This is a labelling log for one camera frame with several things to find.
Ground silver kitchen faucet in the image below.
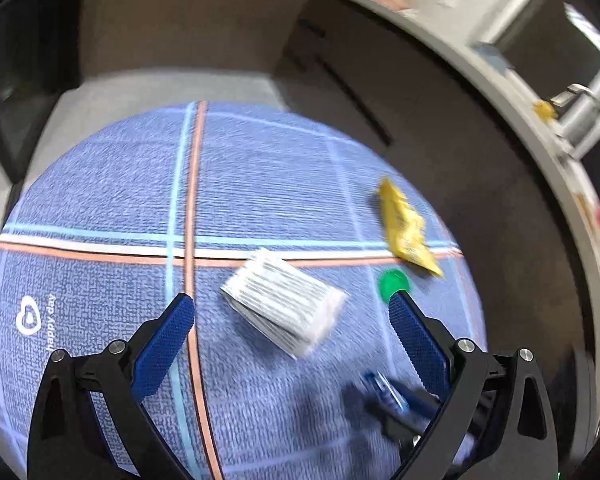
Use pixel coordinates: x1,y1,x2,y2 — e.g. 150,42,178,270
550,62,600,147

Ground black refrigerator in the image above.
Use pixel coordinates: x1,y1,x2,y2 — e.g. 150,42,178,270
0,0,83,188

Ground blue plaid round tablecloth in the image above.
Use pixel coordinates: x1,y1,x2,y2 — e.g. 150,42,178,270
0,101,488,480

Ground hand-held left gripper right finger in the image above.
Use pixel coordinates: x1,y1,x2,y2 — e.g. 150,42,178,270
387,291,561,480

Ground green bottle cap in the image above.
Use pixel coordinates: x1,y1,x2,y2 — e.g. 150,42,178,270
377,269,411,303

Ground brown kitchen cabinets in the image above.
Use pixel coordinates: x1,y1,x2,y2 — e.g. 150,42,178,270
77,0,598,480

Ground light blue dish cloth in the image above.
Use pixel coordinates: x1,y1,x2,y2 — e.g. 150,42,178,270
472,42,512,74

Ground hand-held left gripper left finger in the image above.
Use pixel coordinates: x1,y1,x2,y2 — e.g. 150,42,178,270
27,292,197,480

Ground grey kitchen countertop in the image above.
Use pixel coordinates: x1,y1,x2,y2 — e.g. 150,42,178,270
290,0,600,461

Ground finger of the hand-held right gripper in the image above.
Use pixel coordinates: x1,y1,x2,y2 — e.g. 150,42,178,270
402,387,443,415
352,370,412,415

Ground yellow snack packet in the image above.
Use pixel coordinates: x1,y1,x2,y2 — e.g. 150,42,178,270
377,177,445,278

